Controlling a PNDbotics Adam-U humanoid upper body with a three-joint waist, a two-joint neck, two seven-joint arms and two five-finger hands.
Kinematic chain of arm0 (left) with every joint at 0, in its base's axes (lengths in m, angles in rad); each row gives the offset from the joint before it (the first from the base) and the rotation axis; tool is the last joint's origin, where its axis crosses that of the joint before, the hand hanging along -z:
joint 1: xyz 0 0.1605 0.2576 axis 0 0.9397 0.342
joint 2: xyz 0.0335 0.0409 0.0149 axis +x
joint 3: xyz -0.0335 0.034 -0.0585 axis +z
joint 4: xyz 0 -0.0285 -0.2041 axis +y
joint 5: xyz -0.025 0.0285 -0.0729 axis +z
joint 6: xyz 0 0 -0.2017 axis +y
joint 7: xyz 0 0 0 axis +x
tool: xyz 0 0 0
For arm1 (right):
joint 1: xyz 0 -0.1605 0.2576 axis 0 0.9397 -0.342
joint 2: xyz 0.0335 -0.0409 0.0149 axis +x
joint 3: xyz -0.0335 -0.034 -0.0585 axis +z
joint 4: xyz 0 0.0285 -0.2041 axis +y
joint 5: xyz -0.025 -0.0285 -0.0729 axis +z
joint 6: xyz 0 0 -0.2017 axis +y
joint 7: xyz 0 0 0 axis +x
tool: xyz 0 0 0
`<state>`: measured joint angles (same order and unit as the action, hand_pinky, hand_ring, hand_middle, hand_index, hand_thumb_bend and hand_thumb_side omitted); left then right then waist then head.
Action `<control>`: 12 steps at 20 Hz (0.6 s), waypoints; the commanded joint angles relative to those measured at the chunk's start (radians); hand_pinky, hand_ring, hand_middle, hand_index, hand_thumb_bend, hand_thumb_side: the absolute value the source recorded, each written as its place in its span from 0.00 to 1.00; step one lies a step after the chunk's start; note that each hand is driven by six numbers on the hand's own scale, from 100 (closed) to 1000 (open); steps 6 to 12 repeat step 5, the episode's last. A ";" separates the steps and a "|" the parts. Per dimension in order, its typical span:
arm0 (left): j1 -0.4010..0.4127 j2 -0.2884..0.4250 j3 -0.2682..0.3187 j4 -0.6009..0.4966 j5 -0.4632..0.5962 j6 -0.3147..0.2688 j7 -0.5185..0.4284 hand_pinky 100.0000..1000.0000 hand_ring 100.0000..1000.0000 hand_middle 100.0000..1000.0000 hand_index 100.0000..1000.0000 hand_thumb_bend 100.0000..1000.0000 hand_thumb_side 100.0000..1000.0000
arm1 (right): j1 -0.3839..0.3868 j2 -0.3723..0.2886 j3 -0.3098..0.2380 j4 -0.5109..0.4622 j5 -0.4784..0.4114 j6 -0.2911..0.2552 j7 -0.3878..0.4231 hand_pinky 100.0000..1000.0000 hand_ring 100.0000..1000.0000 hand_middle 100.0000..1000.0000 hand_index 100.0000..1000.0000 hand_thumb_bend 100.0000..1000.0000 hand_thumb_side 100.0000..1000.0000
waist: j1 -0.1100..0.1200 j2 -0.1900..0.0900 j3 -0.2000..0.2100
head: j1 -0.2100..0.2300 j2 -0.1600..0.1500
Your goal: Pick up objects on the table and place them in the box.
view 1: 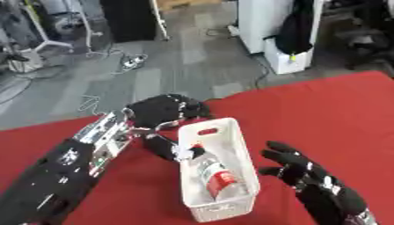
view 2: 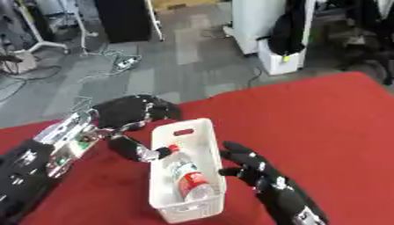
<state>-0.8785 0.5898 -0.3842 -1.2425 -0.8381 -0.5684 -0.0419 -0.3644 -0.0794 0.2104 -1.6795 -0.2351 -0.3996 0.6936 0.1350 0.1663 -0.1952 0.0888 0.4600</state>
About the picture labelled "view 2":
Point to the black bag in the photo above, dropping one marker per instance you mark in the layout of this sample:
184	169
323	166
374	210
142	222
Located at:
287	32

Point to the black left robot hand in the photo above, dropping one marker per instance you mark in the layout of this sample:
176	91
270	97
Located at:
128	110

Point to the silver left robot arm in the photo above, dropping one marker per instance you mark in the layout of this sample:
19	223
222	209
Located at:
41	164

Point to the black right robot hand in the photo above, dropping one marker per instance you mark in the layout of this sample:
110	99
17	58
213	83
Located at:
267	178

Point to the white power strip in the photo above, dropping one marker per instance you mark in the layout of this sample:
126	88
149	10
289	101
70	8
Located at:
126	62

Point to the white cabinet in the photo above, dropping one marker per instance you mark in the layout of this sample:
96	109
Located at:
269	32

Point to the clear bottle with red label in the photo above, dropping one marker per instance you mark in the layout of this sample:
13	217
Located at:
188	175

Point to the black panel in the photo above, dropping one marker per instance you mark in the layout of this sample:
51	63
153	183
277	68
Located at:
123	19

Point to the white plastic basket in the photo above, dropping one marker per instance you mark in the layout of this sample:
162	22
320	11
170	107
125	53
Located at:
187	170

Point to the white stand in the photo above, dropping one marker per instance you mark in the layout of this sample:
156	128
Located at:
41	29

